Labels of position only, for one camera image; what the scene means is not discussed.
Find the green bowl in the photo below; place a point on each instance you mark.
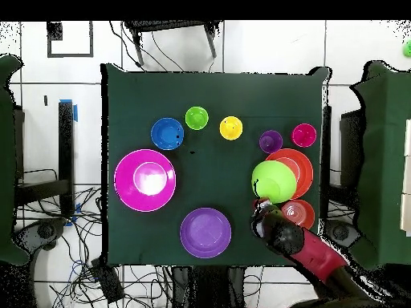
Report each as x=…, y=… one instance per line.
x=276, y=179

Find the large orange bowl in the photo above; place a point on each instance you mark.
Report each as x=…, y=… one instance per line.
x=305, y=170

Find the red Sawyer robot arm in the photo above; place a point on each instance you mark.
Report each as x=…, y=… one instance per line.
x=308, y=253

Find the small orange bowl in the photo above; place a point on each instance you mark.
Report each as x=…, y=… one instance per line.
x=303, y=213

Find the purple cup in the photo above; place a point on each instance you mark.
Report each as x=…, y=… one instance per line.
x=271, y=141

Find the purple bowl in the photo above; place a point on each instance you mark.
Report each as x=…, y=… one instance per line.
x=205, y=232

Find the yellow cup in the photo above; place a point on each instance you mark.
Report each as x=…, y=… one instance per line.
x=231, y=128

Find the pink cup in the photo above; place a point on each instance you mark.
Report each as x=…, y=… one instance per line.
x=303, y=135

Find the green cup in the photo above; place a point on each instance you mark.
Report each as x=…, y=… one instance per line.
x=196, y=118

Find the blue bowl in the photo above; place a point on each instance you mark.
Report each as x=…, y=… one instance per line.
x=167, y=134

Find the dark green tablecloth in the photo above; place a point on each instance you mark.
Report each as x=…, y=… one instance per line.
x=192, y=89

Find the large pink bowl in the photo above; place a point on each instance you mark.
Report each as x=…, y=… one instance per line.
x=125, y=179

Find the green cloth side table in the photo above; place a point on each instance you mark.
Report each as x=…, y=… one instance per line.
x=6, y=160
x=385, y=160

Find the black power box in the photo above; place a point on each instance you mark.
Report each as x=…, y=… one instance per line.
x=107, y=282

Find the black stool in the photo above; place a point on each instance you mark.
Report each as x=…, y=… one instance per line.
x=167, y=25

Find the blue tape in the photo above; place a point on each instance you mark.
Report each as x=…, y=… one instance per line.
x=75, y=112

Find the small green object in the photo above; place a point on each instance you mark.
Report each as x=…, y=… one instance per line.
x=407, y=48

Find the black metal post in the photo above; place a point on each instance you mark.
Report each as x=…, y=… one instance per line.
x=327, y=144

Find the black metal frame beam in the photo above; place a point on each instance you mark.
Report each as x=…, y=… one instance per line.
x=65, y=144

